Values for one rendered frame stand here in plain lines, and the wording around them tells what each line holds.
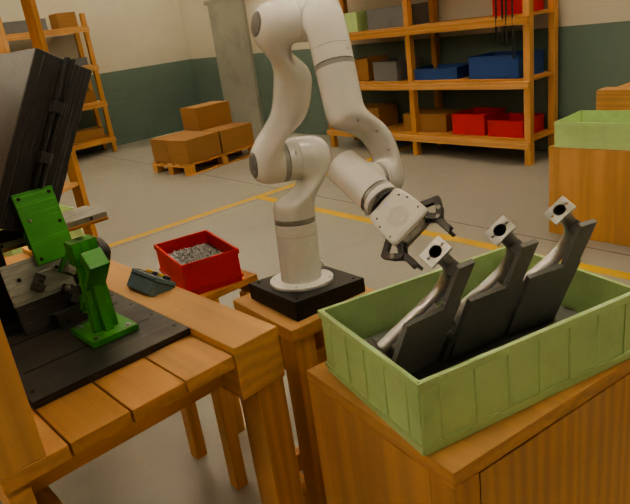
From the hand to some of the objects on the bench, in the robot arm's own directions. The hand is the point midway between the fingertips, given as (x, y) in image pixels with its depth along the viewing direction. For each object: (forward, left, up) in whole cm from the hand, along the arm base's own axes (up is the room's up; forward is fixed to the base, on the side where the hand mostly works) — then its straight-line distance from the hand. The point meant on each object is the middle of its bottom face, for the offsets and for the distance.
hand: (433, 248), depth 123 cm
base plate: (+59, -114, -28) cm, 131 cm away
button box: (+26, -99, -28) cm, 106 cm away
